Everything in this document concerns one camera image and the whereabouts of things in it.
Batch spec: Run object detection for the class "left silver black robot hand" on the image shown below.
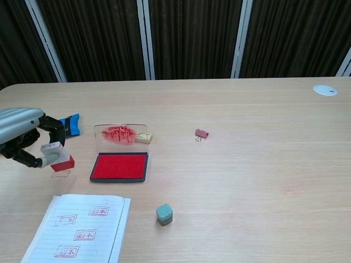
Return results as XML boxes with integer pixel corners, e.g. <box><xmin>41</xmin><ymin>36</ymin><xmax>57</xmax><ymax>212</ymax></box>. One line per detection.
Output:
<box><xmin>0</xmin><ymin>107</ymin><xmax>66</xmax><ymax>168</ymax></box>

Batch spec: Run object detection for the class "white rubber stamp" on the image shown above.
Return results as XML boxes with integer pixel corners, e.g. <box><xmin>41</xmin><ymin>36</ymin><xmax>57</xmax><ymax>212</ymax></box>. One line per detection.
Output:
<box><xmin>40</xmin><ymin>141</ymin><xmax>76</xmax><ymax>173</ymax></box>

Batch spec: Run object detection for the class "blue snack packet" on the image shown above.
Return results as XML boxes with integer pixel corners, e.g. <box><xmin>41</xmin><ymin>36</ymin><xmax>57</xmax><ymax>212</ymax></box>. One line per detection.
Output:
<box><xmin>59</xmin><ymin>113</ymin><xmax>82</xmax><ymax>138</ymax></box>

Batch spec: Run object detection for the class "black pleated curtain panel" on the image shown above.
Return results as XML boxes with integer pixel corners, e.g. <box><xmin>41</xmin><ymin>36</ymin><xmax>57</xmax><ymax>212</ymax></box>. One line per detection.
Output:
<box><xmin>0</xmin><ymin>0</ymin><xmax>59</xmax><ymax>91</ymax></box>
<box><xmin>37</xmin><ymin>0</ymin><xmax>146</xmax><ymax>82</ymax></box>
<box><xmin>148</xmin><ymin>0</ymin><xmax>244</xmax><ymax>80</ymax></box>
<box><xmin>240</xmin><ymin>0</ymin><xmax>351</xmax><ymax>79</ymax></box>

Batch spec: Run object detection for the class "red ink pad clear lid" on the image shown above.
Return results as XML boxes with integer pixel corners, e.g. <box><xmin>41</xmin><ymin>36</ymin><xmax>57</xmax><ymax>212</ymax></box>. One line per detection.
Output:
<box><xmin>89</xmin><ymin>123</ymin><xmax>151</xmax><ymax>184</ymax></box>

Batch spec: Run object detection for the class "small beige eraser block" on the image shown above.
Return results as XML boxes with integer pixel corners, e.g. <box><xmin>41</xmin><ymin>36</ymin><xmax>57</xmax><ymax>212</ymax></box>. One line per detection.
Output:
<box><xmin>136</xmin><ymin>132</ymin><xmax>154</xmax><ymax>144</ymax></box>

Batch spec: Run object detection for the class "white lined notebook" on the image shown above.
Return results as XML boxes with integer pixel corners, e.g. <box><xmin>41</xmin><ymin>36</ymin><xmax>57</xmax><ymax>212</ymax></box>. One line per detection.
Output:
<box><xmin>20</xmin><ymin>193</ymin><xmax>132</xmax><ymax>263</ymax></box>

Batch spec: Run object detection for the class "small green cube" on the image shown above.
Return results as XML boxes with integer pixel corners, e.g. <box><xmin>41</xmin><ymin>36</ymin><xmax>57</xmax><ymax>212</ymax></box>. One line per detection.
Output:
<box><xmin>156</xmin><ymin>203</ymin><xmax>174</xmax><ymax>227</ymax></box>

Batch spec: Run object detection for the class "red binder clip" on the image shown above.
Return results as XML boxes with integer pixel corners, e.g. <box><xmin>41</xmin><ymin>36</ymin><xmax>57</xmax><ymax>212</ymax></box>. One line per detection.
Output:
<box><xmin>194</xmin><ymin>128</ymin><xmax>210</xmax><ymax>142</ymax></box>

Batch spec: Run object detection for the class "grey partition frame post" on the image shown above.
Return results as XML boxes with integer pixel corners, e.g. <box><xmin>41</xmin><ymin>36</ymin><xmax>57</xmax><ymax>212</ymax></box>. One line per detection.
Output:
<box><xmin>335</xmin><ymin>47</ymin><xmax>351</xmax><ymax>77</ymax></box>
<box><xmin>136</xmin><ymin>0</ymin><xmax>156</xmax><ymax>81</ymax></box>
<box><xmin>25</xmin><ymin>0</ymin><xmax>68</xmax><ymax>83</ymax></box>
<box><xmin>230</xmin><ymin>0</ymin><xmax>253</xmax><ymax>79</ymax></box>

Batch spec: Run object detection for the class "white round cable grommet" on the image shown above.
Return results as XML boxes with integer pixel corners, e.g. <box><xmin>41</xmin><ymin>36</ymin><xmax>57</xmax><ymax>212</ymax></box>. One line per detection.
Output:
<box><xmin>313</xmin><ymin>84</ymin><xmax>338</xmax><ymax>96</ymax></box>

